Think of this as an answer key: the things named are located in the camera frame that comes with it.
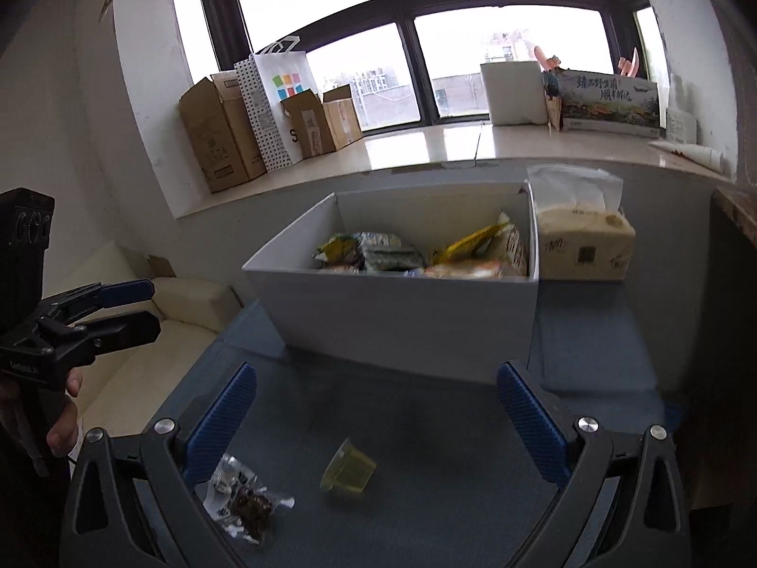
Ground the large brown cardboard box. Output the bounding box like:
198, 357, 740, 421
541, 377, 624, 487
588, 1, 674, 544
178, 71, 267, 194

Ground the Lay's rice cracker pack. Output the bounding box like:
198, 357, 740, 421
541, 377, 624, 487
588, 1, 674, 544
422, 224, 528, 280

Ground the tissue paper pack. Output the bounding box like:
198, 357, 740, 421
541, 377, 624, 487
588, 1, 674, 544
528, 164, 636, 282

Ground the cream sofa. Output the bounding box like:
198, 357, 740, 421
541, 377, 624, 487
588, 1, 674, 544
46, 241, 243, 436

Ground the braised meat vacuum pack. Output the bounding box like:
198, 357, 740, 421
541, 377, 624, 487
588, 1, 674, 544
202, 453, 295, 546

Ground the green snack packet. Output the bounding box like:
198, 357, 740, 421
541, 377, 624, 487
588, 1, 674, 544
355, 232, 425, 273

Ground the clear jelly cup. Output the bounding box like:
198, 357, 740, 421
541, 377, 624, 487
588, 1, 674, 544
319, 438, 377, 495

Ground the blue tablecloth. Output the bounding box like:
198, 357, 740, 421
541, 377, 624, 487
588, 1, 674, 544
139, 284, 690, 567

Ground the yellow green snack bag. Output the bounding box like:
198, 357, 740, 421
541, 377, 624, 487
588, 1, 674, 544
314, 233, 363, 269

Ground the person's left hand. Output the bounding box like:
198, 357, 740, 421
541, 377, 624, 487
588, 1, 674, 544
1, 368, 83, 458

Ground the white dotted paper bag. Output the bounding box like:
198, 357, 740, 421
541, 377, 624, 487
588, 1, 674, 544
234, 35, 318, 172

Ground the small open cardboard box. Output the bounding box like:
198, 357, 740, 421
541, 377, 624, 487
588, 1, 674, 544
282, 85, 363, 159

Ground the landscape printed box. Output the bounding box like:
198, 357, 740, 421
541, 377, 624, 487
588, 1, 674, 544
557, 71, 661, 139

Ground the white storage box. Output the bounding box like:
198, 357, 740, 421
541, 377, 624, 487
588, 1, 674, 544
243, 182, 539, 383

